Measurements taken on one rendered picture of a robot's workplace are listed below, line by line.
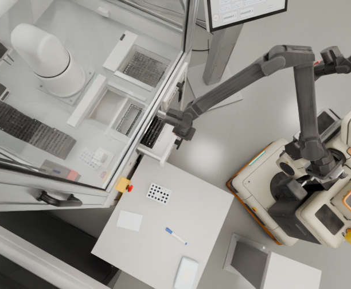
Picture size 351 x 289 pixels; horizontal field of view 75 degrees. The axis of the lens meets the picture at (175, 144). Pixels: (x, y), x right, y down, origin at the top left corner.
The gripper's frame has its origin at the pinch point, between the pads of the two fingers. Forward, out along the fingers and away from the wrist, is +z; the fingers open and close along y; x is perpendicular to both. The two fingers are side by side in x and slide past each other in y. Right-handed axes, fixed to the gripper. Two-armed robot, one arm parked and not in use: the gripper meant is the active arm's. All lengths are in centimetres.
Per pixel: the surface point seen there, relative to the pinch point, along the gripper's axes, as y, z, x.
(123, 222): 9, 19, 53
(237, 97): -27, 92, -89
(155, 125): 16.4, 6.4, -0.3
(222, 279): -78, 95, 68
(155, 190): 1.0, 20.0, 30.6
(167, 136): 8.4, 12.6, 0.6
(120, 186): 17.0, 5.6, 36.8
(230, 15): 6, -5, -78
